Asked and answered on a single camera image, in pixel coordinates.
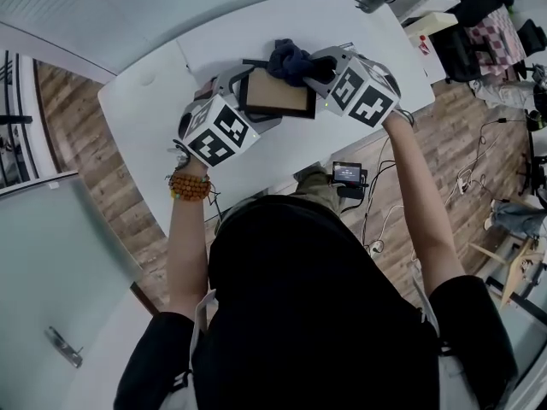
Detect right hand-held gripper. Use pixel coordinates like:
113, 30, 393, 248
301, 45, 403, 128

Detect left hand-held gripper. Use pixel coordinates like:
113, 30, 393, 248
172, 64, 284, 169

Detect dark blue cloth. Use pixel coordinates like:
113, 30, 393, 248
267, 38, 337, 88

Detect person's right forearm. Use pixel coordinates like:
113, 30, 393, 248
379, 111, 467, 294

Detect person's left forearm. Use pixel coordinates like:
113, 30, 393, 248
164, 160, 215, 315

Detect small white desk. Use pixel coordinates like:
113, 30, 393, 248
399, 0, 462, 80

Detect person's olive trousers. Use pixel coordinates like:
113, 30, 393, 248
292, 162, 347, 213

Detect cream cardboard box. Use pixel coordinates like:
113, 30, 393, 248
403, 9, 458, 38

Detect white table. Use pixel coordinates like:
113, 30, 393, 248
97, 0, 437, 226

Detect black office chair with jacket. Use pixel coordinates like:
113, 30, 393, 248
431, 0, 516, 83

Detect pink checkered cloth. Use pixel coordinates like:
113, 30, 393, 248
463, 6, 526, 76

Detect person's black t-shirt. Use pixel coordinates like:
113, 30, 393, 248
113, 194, 521, 410

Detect black metal railing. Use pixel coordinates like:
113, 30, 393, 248
0, 49, 35, 190

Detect frosted glass door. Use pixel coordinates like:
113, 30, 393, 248
0, 171, 144, 410

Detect wooden stand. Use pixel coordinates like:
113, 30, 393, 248
468, 235, 547, 311

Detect black recorder with small screen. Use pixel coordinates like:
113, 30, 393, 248
331, 159, 369, 200

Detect amber bead bracelet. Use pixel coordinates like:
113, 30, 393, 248
164, 171, 214, 202

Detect metal door handle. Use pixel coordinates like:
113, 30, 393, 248
44, 325, 85, 369

